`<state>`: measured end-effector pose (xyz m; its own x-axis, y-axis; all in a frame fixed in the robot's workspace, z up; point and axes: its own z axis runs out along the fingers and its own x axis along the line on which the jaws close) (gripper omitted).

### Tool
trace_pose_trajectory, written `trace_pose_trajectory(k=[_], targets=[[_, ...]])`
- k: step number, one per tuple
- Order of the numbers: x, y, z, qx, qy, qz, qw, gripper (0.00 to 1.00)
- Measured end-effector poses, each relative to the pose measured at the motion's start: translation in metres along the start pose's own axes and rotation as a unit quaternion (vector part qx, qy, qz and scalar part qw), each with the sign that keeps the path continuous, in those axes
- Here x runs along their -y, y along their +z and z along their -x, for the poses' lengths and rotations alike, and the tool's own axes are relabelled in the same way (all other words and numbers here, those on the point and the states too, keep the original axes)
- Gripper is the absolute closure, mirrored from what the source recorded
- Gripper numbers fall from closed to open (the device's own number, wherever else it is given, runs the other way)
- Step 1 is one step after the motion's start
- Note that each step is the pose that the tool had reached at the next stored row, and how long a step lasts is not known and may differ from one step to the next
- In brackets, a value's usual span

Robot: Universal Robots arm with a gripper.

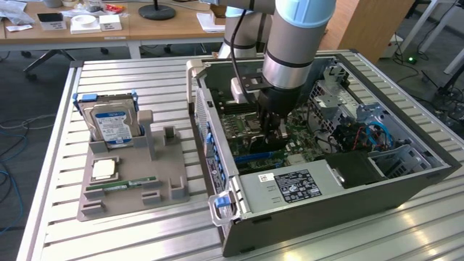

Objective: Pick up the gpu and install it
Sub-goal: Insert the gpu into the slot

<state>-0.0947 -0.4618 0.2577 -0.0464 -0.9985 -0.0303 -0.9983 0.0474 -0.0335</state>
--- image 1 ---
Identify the white table frame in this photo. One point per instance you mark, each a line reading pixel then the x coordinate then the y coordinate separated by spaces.
pixel 455 61

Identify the black chair base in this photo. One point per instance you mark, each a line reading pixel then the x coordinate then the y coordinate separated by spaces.
pixel 43 58

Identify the clear plastic bag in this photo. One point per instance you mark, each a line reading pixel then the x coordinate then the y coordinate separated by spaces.
pixel 15 13

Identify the blue card clip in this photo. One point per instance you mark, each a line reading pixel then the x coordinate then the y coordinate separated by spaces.
pixel 208 134

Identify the dark grey PC case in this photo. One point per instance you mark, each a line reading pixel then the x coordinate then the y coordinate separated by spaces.
pixel 325 217

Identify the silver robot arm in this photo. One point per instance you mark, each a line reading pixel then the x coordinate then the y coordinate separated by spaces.
pixel 289 40

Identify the tall perforated disk bay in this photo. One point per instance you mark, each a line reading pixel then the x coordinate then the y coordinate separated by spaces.
pixel 348 108

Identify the grey parts rack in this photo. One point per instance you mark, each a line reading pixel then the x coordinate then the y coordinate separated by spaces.
pixel 127 201

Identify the low metal disk bay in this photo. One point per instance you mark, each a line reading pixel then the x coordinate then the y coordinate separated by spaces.
pixel 399 163

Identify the blue latch tab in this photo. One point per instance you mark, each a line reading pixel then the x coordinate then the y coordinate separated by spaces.
pixel 221 203

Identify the grey cup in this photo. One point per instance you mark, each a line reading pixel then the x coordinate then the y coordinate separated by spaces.
pixel 52 3

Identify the black camera bracket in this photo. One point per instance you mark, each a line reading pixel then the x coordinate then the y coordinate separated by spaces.
pixel 244 84

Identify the white red adapter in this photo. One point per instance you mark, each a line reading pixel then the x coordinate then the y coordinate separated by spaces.
pixel 391 50

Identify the wooden cabinet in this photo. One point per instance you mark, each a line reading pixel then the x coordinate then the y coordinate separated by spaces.
pixel 369 27

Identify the hard disk blue carrier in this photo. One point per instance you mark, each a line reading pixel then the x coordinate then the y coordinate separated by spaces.
pixel 108 127

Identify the silver chipset heatsink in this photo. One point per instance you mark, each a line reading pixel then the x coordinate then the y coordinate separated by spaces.
pixel 295 160

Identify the small white box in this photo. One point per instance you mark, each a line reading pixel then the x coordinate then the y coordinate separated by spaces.
pixel 111 23

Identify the black green graphics card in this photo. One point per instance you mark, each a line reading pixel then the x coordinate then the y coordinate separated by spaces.
pixel 264 145

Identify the green RAM stick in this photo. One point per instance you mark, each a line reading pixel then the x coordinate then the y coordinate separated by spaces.
pixel 116 185

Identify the grey power supply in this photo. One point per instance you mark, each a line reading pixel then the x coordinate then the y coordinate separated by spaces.
pixel 260 195

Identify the white card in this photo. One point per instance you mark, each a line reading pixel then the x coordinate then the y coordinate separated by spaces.
pixel 17 28

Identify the white bowl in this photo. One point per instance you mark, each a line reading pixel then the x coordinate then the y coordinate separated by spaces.
pixel 68 2

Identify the dark small container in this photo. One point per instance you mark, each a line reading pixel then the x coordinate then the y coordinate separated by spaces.
pixel 93 6

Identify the white paper stack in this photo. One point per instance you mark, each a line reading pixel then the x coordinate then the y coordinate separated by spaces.
pixel 208 23

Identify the grey card retention latch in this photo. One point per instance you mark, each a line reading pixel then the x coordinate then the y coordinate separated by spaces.
pixel 195 66

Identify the red white small pack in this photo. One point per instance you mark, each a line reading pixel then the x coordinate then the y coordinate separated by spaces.
pixel 112 8

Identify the silver CPU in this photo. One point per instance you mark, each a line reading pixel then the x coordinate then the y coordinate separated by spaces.
pixel 103 170

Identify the green motherboard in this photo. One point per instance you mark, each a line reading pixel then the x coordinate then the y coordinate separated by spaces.
pixel 300 144

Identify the white box round hole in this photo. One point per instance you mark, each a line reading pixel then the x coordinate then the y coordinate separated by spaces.
pixel 84 28

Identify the cardboard box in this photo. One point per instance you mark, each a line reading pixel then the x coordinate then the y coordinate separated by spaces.
pixel 217 12

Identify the black lamp base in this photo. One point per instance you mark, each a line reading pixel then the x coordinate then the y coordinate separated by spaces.
pixel 156 13

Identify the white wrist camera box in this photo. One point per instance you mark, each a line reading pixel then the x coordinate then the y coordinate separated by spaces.
pixel 239 95

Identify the black box green light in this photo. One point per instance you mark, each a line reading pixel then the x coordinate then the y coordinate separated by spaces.
pixel 411 59

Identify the black plastic shroud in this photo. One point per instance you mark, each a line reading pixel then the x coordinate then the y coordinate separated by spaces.
pixel 355 168

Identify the black stand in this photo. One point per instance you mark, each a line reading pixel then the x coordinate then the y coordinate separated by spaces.
pixel 447 91

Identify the CPU socket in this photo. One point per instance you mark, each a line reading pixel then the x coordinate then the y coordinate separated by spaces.
pixel 252 122

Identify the white box black top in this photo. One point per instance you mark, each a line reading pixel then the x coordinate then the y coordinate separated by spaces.
pixel 52 25

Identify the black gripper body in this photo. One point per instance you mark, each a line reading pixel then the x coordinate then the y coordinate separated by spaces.
pixel 279 103

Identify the blue expansion slot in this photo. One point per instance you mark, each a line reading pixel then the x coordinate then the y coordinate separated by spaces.
pixel 253 158

